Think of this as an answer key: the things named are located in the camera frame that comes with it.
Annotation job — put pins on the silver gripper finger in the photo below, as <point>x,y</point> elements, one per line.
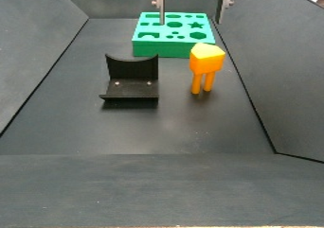
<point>222,6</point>
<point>159,5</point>

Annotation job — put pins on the orange three prong block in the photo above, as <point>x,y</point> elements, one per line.
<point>206,59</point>

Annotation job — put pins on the green shape sorting board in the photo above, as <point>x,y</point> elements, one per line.
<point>170,40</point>

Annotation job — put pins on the black curved bracket stand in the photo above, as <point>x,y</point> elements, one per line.
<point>132,78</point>

